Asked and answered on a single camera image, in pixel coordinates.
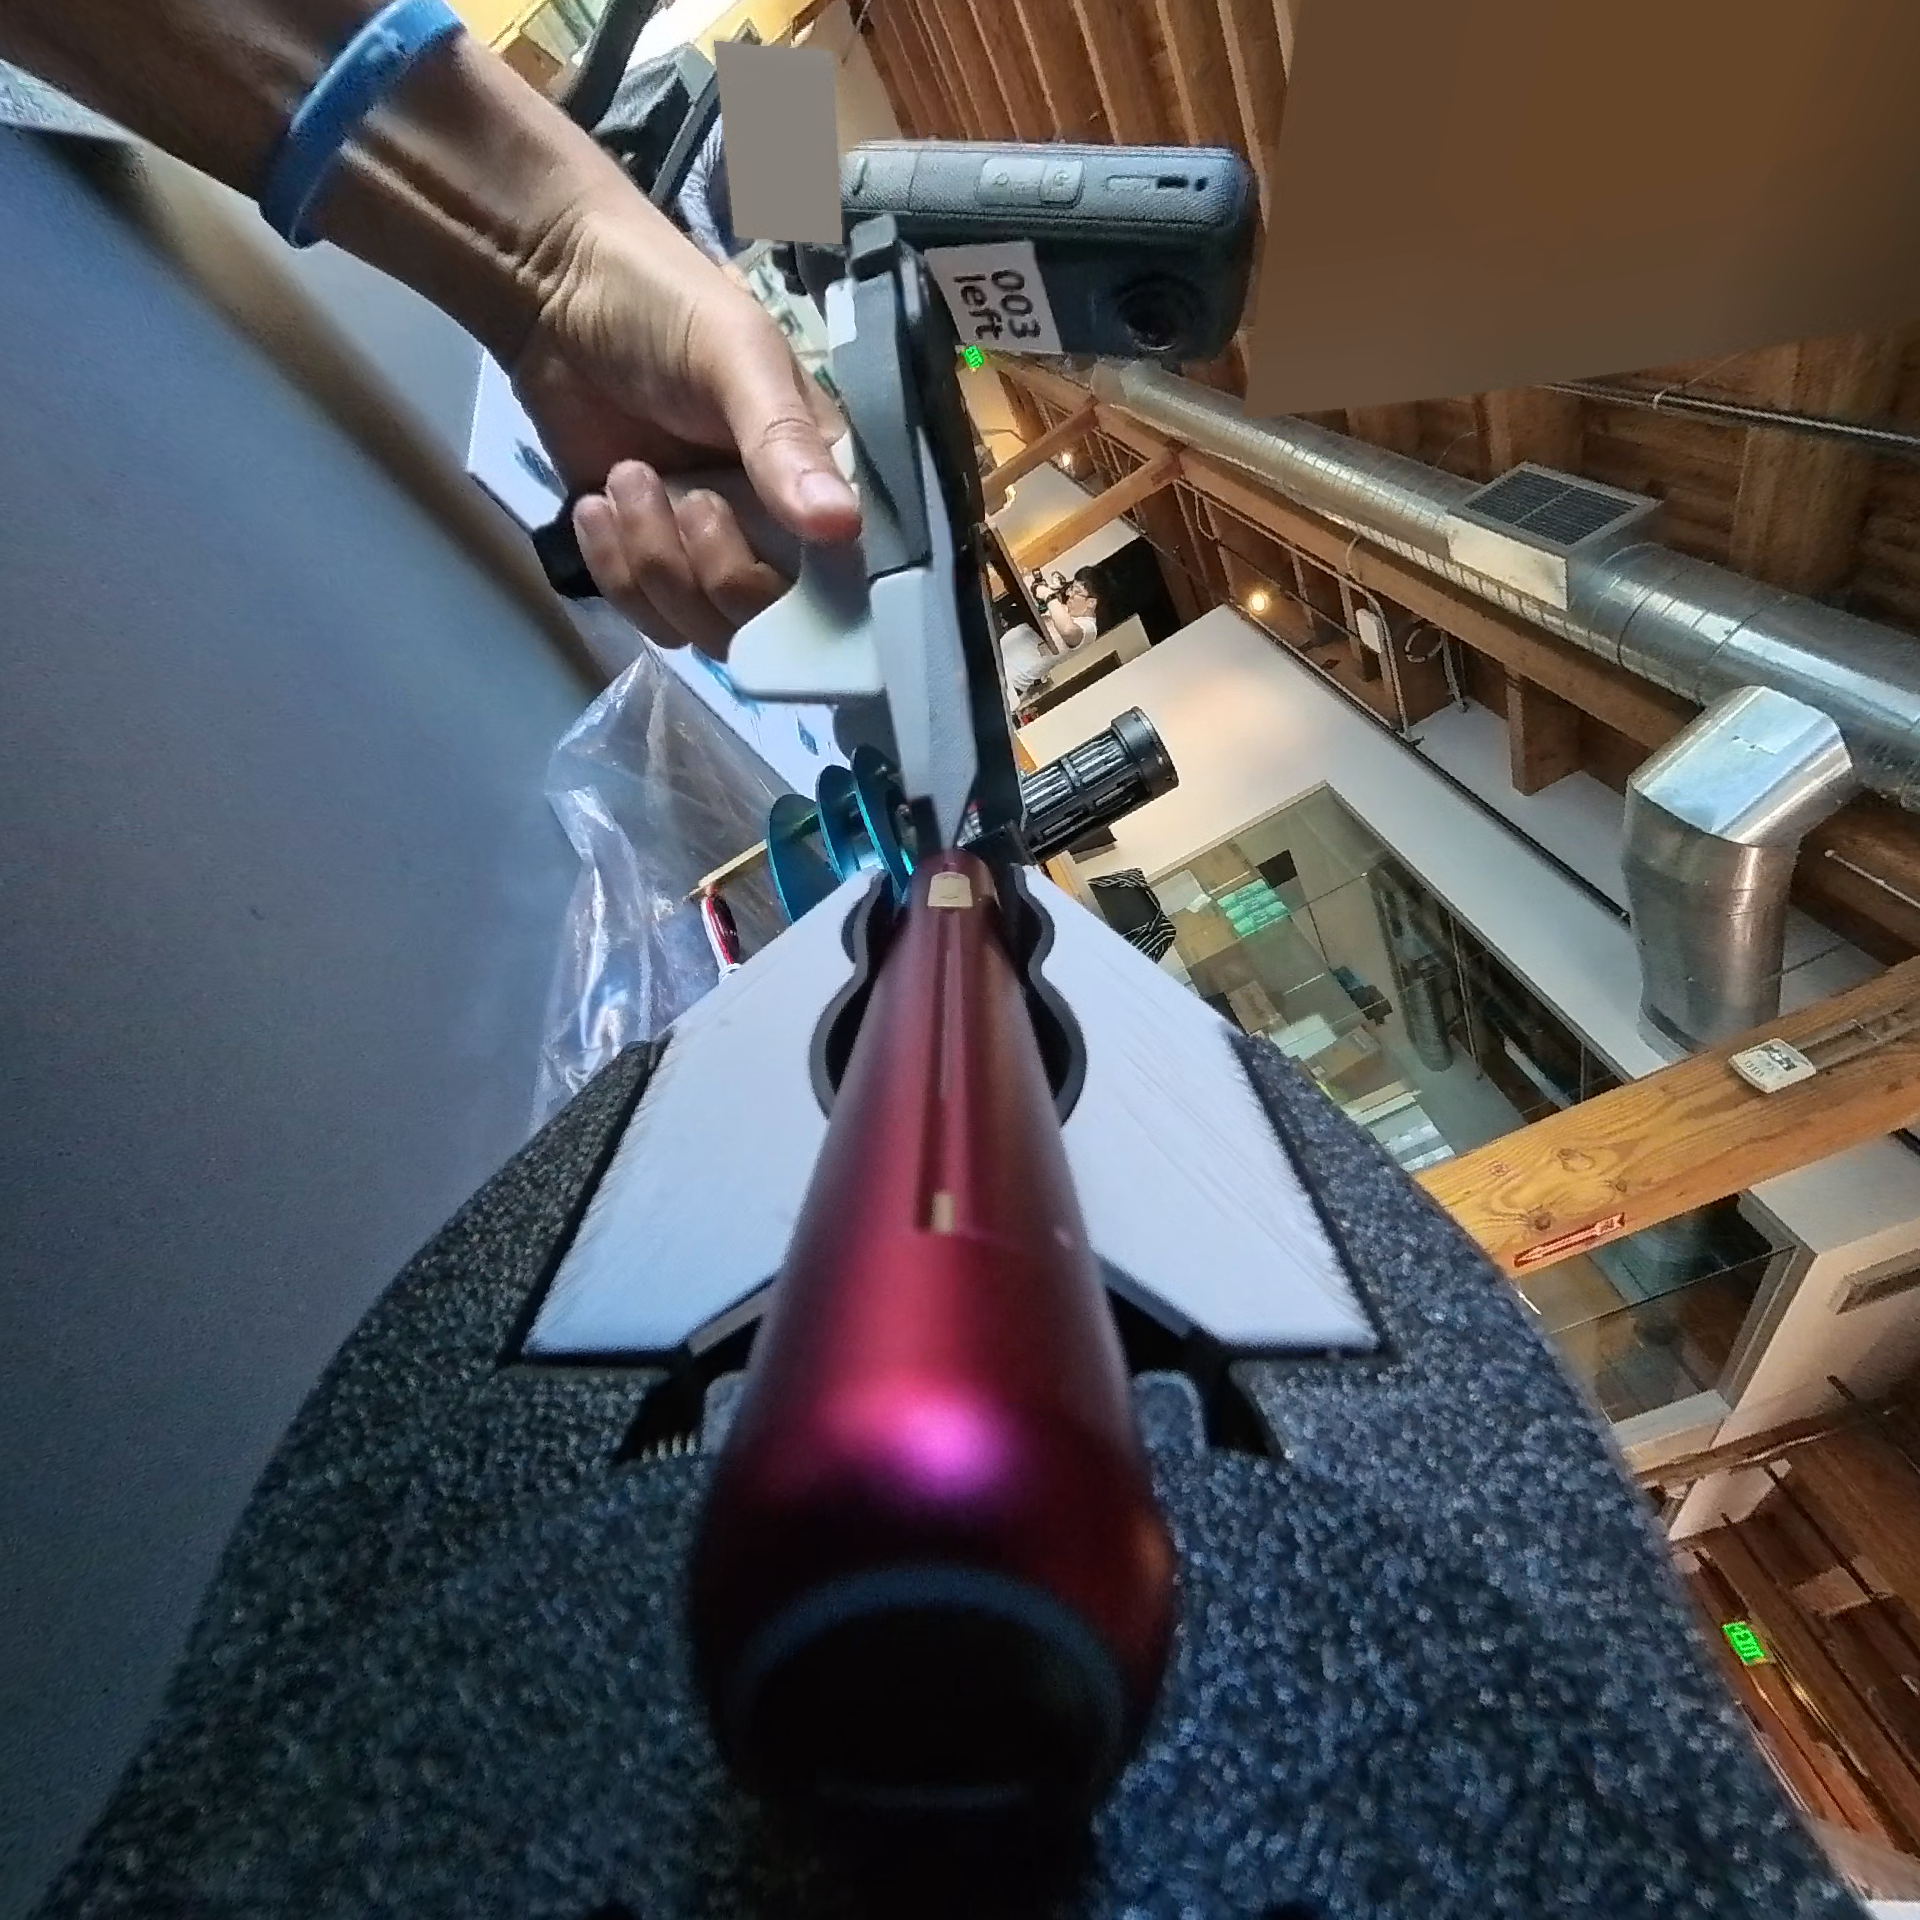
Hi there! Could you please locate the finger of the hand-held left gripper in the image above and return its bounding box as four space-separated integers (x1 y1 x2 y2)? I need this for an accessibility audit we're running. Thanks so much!
874 450 988 847
957 375 1026 883

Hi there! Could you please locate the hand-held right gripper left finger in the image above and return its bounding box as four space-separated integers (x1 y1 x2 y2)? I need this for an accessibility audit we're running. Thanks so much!
523 877 911 1361

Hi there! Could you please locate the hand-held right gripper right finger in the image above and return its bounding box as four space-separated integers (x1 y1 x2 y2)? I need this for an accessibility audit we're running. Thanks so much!
1017 888 1383 1356

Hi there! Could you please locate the red electric screwdriver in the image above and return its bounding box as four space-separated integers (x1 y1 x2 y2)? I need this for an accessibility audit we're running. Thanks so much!
682 847 1181 1871

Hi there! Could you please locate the person's left forearm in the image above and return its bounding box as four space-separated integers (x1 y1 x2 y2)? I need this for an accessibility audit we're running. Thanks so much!
0 0 619 378

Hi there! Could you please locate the person's left hand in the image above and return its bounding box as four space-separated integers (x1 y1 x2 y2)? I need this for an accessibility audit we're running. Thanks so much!
514 206 868 654

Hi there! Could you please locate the black screwdriver bit holder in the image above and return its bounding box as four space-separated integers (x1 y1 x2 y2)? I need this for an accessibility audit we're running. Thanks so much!
1012 708 1182 868

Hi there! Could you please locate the striped cloth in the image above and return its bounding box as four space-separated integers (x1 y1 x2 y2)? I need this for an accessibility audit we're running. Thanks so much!
1087 867 1191 966

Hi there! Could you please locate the clear plastic bag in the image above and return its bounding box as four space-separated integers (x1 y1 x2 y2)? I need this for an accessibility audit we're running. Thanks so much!
533 652 782 1143

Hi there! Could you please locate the printed instruction sheet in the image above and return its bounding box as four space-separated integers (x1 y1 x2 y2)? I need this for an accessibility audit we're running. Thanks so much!
465 353 813 812

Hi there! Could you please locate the blue wristband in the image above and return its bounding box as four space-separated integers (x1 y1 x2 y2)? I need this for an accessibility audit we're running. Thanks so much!
271 0 461 251

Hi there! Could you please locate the wooden support post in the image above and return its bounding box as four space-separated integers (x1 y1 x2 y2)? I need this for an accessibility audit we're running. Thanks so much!
1417 961 1920 1267

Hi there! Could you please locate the silver ventilation duct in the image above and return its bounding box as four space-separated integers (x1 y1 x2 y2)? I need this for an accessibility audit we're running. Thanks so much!
1081 361 1920 1053

